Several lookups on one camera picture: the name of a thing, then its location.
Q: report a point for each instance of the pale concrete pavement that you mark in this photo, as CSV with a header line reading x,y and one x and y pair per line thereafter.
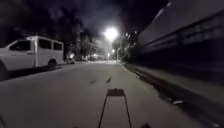
x,y
196,87

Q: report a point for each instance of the robot's own part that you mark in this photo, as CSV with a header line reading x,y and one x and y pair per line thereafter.
x,y
145,126

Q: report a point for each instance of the white van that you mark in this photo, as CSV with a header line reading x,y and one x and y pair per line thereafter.
x,y
31,53

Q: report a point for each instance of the row of trees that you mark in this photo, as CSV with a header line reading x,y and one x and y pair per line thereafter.
x,y
66,36

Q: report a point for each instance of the dark long wall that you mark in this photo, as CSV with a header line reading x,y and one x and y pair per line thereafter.
x,y
186,40

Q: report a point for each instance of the dark kerb strip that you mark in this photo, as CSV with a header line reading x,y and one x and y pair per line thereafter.
x,y
173,93

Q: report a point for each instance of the grey asphalt road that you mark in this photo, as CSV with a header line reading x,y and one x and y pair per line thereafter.
x,y
66,96

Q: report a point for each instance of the bright street lamp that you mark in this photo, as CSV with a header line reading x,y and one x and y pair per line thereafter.
x,y
111,33

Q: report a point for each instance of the vehicle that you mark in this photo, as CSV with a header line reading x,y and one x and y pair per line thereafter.
x,y
70,61

